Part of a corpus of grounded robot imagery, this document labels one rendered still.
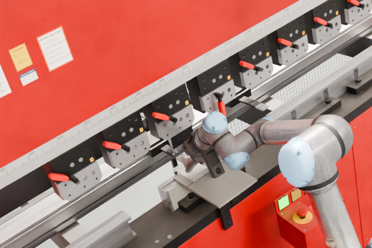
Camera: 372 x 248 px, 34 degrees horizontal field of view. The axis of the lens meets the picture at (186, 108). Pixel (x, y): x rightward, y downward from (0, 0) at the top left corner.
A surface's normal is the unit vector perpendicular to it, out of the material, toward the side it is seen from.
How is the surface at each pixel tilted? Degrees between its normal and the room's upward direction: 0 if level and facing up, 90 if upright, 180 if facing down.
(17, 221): 0
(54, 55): 90
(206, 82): 90
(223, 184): 0
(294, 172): 83
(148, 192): 0
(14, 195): 90
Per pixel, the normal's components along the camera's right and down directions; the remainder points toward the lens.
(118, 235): 0.60, 0.28
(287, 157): -0.82, 0.34
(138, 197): -0.22, -0.84
